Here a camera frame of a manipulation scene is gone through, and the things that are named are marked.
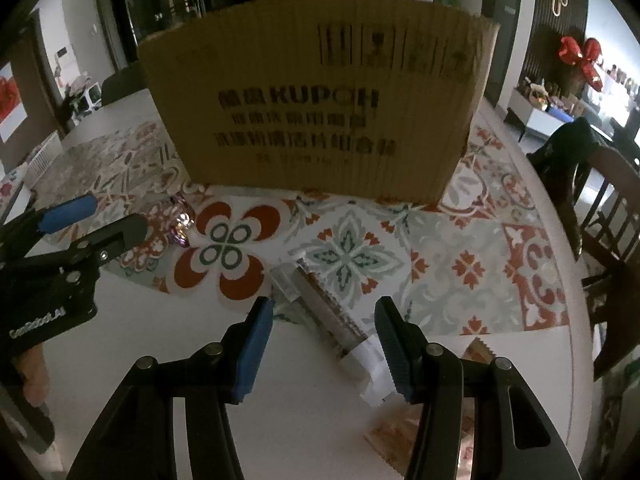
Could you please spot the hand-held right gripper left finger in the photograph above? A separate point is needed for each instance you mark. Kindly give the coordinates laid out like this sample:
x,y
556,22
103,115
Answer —
x,y
255,350

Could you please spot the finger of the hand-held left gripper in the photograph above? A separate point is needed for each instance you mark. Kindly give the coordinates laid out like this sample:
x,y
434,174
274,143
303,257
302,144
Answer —
x,y
70,212
115,232

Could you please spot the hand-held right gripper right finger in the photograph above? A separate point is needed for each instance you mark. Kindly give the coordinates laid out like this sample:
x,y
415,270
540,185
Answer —
x,y
395,355

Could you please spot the white tube snack packet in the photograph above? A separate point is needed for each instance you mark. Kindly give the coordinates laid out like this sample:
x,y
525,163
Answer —
x,y
325,310

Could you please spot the brown cardboard box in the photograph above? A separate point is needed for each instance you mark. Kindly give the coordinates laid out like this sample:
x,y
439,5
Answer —
x,y
310,110

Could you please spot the person's left hand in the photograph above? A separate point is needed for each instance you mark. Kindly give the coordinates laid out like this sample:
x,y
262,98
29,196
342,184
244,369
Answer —
x,y
35,377

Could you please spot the small shiny wrapped candy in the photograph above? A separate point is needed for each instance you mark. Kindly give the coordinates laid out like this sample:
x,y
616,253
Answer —
x,y
181,225

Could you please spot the golden brown snack packet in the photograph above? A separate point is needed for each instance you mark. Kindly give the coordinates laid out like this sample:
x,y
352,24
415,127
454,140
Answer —
x,y
390,430

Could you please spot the patterned table runner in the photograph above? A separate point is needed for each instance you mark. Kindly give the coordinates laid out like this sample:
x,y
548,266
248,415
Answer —
x,y
450,260

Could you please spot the white shelf unit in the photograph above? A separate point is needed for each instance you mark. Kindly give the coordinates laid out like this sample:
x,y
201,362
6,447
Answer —
x,y
87,97

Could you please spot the dark dining chair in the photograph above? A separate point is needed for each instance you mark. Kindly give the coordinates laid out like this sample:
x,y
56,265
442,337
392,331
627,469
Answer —
x,y
125,85

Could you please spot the dark glass sliding door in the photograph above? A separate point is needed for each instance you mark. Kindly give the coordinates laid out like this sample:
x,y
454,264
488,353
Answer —
x,y
165,0

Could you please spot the wooden chair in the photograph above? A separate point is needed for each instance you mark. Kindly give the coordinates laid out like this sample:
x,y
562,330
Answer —
x,y
615,220

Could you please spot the dark jacket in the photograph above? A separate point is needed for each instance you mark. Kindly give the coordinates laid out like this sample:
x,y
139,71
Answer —
x,y
565,160

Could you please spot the white sideboard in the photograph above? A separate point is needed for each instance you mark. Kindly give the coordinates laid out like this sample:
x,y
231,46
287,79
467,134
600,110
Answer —
x,y
540,115

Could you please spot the red bow decoration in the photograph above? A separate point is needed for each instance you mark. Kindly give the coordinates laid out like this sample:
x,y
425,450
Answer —
x,y
582,57

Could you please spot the red wall poster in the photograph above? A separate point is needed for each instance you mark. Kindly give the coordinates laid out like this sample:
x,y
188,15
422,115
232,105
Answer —
x,y
10,105

